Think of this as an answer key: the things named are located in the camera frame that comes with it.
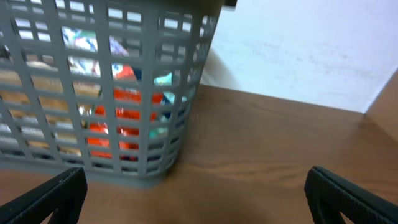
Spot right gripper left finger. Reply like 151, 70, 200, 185
1, 167, 88, 223

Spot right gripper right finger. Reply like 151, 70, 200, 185
304, 166, 397, 224

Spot red orange biscuit package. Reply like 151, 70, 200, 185
85, 86, 164, 161

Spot plain beige pouch bag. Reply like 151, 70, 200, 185
1, 55, 101, 156

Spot small teal wipes packet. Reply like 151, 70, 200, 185
149, 71, 180, 139

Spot Kleenex pocket tissue multipack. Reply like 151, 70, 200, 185
62, 26, 142, 82

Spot grey plastic slatted basket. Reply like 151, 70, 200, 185
1, 0, 236, 187

